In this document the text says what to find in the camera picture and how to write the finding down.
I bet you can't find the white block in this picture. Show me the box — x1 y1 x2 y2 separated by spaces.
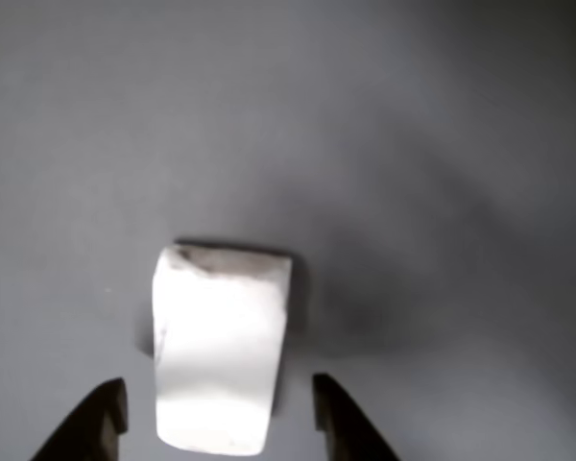
152 243 294 457

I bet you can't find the grey desk mat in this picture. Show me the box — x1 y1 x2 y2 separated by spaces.
0 0 576 461

